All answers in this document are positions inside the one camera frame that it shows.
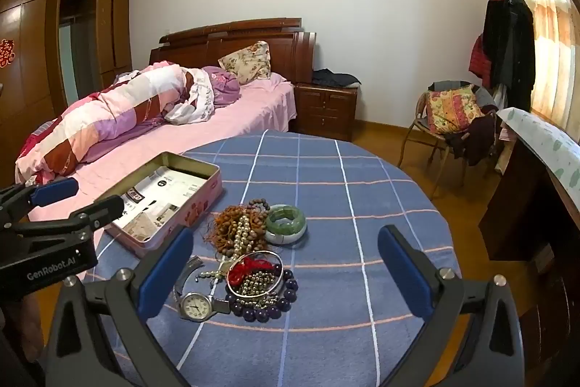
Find silver wristwatch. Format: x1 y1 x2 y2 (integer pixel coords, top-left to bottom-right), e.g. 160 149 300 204
173 255 232 322

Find purple bead bracelet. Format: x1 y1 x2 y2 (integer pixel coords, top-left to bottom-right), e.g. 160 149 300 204
225 268 300 322

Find pink tin box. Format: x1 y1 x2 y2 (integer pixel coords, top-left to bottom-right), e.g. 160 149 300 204
103 151 224 258

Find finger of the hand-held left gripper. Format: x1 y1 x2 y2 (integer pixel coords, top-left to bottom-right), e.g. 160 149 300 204
0 177 79 225
13 195 124 243

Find red hanging garment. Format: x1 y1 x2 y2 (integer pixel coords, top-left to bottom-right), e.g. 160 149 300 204
469 33 492 86

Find wooden nightstand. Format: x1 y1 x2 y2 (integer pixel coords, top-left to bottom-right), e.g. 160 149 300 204
290 82 361 143

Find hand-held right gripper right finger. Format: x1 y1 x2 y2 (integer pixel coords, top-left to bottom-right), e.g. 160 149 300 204
377 225 529 387

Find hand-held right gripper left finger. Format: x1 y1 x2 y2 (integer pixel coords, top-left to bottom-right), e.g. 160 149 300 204
43 226 195 387

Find blue checked tablecloth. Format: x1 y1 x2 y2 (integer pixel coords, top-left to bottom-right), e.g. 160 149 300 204
84 131 463 387

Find brown bead necklace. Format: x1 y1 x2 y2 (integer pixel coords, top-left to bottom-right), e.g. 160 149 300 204
206 199 273 261

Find green bead bracelet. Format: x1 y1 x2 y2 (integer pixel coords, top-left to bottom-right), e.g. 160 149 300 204
266 204 306 234

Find patterned orange curtain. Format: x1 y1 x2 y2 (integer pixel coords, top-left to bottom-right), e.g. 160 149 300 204
492 0 580 143

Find pink patchwork quilt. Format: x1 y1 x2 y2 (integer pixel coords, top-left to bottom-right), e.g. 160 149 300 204
15 61 216 188

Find wooden wardrobe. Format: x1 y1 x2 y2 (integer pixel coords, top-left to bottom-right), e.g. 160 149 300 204
0 0 133 188

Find printed paper sheet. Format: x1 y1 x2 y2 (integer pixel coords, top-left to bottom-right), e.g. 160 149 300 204
113 167 209 243

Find thin silver bangle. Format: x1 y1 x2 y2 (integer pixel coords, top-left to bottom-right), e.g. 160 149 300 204
225 250 285 297

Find pale jade bangle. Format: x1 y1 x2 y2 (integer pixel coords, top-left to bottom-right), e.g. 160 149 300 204
264 206 308 246

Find purple garment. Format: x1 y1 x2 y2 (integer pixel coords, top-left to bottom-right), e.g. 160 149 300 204
202 66 243 109

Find black hanging coat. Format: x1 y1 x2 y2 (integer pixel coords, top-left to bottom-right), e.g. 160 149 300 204
481 0 536 112

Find white green-spotted desk cover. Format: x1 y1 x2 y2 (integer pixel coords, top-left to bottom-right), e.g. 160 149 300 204
496 107 580 197

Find floral pillow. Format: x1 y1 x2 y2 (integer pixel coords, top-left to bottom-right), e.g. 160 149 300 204
218 41 273 85

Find red cord bracelet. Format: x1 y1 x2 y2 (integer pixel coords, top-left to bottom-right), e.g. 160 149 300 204
228 255 273 285

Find dark maroon garment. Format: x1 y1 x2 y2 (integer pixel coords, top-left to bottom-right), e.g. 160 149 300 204
446 112 499 165

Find white floral cloth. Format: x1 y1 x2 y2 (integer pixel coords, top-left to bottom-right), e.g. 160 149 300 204
165 70 216 125

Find wooden bed with pink sheet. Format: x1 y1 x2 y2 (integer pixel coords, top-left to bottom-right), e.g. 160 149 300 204
13 17 318 199

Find dark wooden desk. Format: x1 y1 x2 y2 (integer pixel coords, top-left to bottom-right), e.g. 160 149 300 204
478 128 580 370

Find dark folded clothes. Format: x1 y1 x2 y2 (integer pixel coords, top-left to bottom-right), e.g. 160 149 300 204
312 69 362 87

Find wooden chair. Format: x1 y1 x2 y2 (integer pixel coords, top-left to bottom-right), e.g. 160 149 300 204
398 81 499 199

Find colourful patchwork cushion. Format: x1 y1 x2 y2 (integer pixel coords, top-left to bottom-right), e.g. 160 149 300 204
426 85 485 135

